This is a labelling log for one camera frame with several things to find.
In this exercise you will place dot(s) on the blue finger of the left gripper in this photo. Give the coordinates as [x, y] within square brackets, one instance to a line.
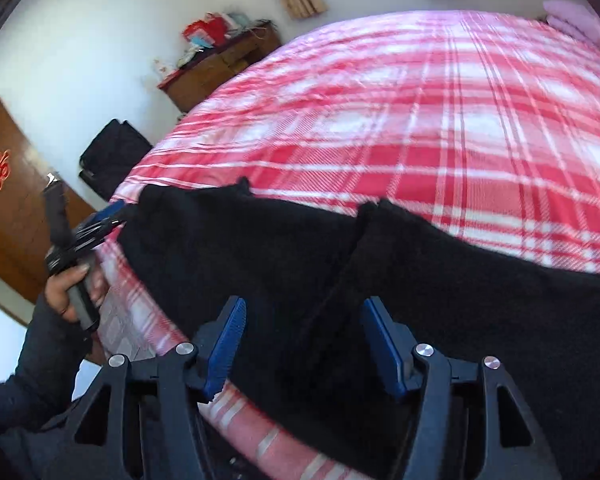
[90, 242]
[102, 221]

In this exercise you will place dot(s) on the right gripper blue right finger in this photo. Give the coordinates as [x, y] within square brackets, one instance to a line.
[469, 419]

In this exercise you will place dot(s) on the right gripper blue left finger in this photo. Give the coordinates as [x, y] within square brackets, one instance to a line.
[140, 419]

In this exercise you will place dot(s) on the black pants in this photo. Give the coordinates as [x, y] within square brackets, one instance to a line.
[323, 292]

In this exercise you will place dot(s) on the left forearm dark sleeve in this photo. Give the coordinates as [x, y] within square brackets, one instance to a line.
[42, 384]

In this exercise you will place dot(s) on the black folding chair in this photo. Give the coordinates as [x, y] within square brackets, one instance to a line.
[111, 156]

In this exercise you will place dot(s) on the brown wooden door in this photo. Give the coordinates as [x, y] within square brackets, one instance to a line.
[24, 234]

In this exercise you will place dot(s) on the wooden desk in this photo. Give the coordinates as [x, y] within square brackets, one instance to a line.
[206, 71]

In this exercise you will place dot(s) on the red gift bag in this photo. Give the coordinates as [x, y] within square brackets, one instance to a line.
[212, 29]

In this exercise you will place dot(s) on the red plaid bed sheet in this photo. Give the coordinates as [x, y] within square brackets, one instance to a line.
[445, 162]

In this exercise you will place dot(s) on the folded pink quilt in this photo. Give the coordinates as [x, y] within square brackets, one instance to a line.
[574, 20]

